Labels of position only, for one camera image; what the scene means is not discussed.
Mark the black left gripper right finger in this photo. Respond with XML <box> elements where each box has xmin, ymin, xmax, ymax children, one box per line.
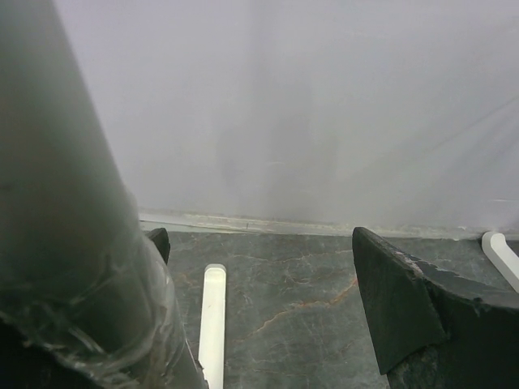
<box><xmin>352</xmin><ymin>227</ymin><xmax>518</xmax><ymax>388</ymax></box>

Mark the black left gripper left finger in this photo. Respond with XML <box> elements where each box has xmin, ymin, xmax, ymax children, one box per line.
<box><xmin>145</xmin><ymin>228</ymin><xmax>169</xmax><ymax>263</ymax></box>

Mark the silver white clothes rail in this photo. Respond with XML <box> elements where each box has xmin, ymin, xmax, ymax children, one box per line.
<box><xmin>0</xmin><ymin>0</ymin><xmax>519</xmax><ymax>389</ymax></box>

